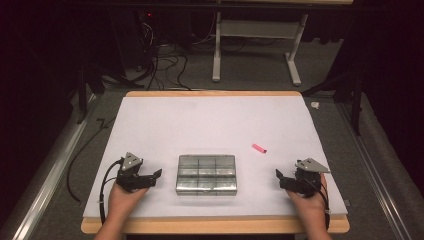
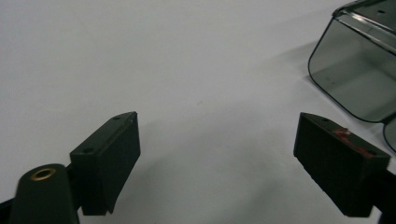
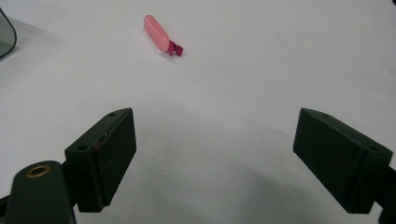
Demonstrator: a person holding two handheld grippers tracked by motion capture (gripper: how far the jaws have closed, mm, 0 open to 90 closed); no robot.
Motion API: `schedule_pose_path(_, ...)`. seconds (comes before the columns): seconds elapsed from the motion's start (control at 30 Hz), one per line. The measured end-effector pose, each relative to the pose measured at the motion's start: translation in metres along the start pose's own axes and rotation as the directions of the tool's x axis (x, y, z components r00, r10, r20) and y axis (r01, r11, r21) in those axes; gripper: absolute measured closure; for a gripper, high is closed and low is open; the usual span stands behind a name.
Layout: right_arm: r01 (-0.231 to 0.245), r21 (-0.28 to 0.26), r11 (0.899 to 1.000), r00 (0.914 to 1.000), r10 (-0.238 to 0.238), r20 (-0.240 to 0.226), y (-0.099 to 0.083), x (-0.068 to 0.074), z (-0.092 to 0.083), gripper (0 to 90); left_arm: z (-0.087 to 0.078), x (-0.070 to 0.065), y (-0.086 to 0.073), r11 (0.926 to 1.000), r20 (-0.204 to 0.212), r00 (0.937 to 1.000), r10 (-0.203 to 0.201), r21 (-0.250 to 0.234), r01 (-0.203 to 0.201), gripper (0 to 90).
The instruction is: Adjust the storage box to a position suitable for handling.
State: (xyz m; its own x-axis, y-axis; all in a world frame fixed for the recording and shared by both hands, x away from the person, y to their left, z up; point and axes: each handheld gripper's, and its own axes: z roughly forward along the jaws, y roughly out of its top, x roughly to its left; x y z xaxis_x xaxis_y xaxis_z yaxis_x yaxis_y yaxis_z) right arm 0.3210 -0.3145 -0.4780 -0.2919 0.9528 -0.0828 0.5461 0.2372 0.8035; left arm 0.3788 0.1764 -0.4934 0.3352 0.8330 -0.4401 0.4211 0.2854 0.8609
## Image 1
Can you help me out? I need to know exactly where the clear plastic compartment box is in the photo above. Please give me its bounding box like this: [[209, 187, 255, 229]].
[[175, 154, 238, 197]]

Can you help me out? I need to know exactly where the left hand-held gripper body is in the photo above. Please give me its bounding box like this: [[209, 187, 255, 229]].
[[115, 152, 152, 193]]

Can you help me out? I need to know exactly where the black floor cable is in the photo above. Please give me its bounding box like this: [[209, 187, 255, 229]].
[[65, 116, 118, 203]]

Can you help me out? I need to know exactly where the person's left hand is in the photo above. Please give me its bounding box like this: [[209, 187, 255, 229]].
[[107, 181, 150, 219]]

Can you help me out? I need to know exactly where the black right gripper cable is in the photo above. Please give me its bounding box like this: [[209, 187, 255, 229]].
[[311, 179, 332, 231]]

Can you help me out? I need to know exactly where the person's right hand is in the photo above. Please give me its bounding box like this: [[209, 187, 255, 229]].
[[286, 173, 330, 225]]

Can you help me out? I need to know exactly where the wooden table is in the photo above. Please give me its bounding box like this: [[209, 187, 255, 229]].
[[80, 90, 351, 235]]

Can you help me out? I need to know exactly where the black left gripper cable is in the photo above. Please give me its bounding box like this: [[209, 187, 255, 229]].
[[98, 159, 125, 225]]

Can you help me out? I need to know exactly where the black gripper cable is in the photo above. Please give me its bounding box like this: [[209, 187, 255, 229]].
[[311, 179, 332, 231], [98, 159, 125, 225]]

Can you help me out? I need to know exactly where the white metal desk frame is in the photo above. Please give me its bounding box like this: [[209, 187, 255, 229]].
[[211, 11, 310, 87]]

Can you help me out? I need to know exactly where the tangle of black cables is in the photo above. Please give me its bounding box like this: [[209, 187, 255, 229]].
[[134, 19, 193, 92]]

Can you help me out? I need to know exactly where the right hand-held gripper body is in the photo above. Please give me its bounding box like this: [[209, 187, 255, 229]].
[[292, 157, 332, 199]]

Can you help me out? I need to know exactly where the small pink tube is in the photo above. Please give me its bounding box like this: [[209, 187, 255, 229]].
[[251, 143, 268, 155]]

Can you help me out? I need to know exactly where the aluminium floor rail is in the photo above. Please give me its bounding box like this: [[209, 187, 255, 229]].
[[335, 102, 414, 240], [9, 94, 98, 240]]

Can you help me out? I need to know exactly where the black metal stand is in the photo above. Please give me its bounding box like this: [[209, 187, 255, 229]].
[[75, 62, 106, 125], [300, 64, 365, 136]]

